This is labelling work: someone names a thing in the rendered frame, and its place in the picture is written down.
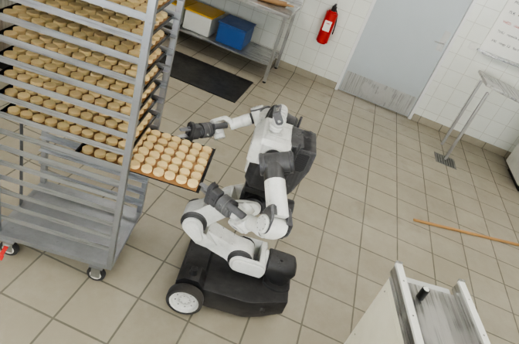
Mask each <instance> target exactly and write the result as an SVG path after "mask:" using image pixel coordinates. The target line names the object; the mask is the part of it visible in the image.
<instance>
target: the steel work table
mask: <svg viewBox="0 0 519 344"><path fill-rule="evenodd" d="M240 1H241V2H245V3H247V4H250V5H253V6H255V7H257V8H259V9H262V10H265V11H268V12H271V13H273V14H275V15H278V16H281V17H283V21H282V23H281V26H280V30H279V32H278V35H277V38H276V42H275V44H274V47H273V49H269V48H267V47H265V46H261V45H260V44H257V43H254V42H251V41H250V42H249V43H248V44H247V45H246V46H245V47H244V48H243V49H242V50H238V49H235V48H232V47H231V46H227V45H225V44H222V43H219V42H217V41H215V37H216V33H217V32H215V33H214V34H212V35H211V36H209V37H205V36H202V35H200V34H198V33H196V32H193V31H190V30H188V29H185V28H183V27H182V26H183V24H181V25H180V29H179V31H181V32H184V33H187V34H189V35H190V36H194V37H196V38H198V39H201V40H204V41H206V42H208V43H211V44H213V45H216V46H219V47H221V48H223V49H227V50H228V51H231V52H233V53H236V54H239V55H240V56H244V57H246V58H248V59H250V60H253V61H256V62H257V63H261V64H263V65H265V66H267V68H266V72H265V75H264V78H263V83H266V79H267V77H268V74H269V71H270V67H271V65H272V62H273V61H274V60H275V59H276V58H277V57H278V58H277V60H276V64H275V67H274V68H275V69H277V67H278V66H279V63H280V59H281V56H282V54H283V50H284V47H285V45H286V43H287V39H288V36H289V34H290V30H291V27H292V25H293V21H294V19H295V16H296V14H297V12H298V11H299V10H300V9H301V6H302V4H303V1H304V0H285V1H287V2H289V3H290V4H288V5H294V7H293V8H292V7H289V6H287V7H286V8H284V7H282V6H278V5H273V4H270V3H266V2H261V1H258V0H240ZM290 18H291V20H290V24H289V25H288V28H287V32H286V35H285V37H284V40H283V44H282V46H281V49H280V52H277V51H276V50H277V47H278V45H279V42H280V38H281V36H282V33H283V29H284V26H285V24H286V21H287V19H290Z"/></svg>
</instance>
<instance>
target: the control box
mask: <svg viewBox="0 0 519 344"><path fill-rule="evenodd" d="M406 280H407V282H409V283H412V284H417V285H419V286H426V287H428V288H430V289H433V290H436V291H441V292H444V293H447V294H450V292H449V289H446V288H441V287H439V286H435V285H433V284H428V283H425V282H422V281H417V280H414V279H411V278H406ZM450 295H451V294H450Z"/></svg>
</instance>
